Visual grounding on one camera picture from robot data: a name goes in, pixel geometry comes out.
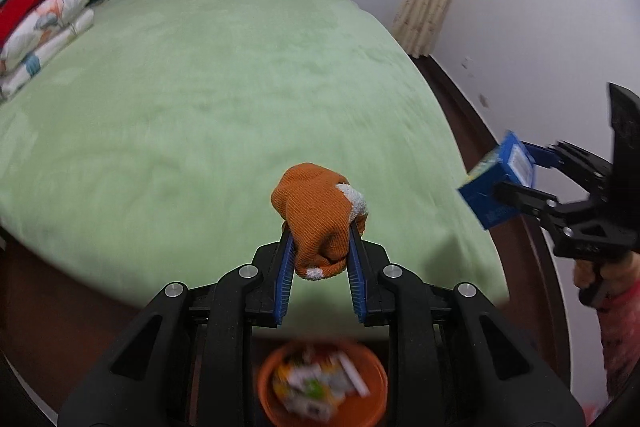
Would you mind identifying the orange plastic bin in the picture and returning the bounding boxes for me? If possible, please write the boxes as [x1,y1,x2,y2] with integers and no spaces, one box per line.
[256,339,389,427]

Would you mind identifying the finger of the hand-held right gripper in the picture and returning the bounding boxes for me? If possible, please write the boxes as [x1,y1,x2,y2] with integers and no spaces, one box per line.
[492,180,596,235]
[520,139,614,188]

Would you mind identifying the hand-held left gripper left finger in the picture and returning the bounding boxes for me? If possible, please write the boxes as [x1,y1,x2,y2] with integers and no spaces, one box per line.
[57,229,296,427]

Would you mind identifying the blue and white carton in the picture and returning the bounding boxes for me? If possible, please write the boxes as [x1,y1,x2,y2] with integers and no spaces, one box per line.
[457,130,539,232]

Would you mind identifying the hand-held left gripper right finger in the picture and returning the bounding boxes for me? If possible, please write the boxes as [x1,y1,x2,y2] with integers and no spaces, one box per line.
[348,226,586,427]

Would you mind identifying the bed with green blanket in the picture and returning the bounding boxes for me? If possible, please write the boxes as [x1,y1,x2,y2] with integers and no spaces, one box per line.
[0,0,511,308]

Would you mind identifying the person's right forearm pink sleeve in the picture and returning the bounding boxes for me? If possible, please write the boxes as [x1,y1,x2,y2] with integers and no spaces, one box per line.
[597,291,640,408]

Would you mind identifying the person's right hand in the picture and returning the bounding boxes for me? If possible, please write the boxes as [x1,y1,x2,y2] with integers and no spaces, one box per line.
[572,251,640,304]

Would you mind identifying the white patterned pillow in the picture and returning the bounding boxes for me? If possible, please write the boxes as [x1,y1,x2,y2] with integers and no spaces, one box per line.
[0,0,96,64]

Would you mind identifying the orange and white sock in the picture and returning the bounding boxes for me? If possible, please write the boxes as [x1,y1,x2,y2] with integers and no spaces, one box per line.
[271,163,370,282]

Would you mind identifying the red blanket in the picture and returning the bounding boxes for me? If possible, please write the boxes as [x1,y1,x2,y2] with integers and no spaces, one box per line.
[0,0,87,50]

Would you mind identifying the pile of crumpled wrappers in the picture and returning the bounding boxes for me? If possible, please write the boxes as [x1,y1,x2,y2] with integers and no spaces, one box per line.
[272,349,371,421]

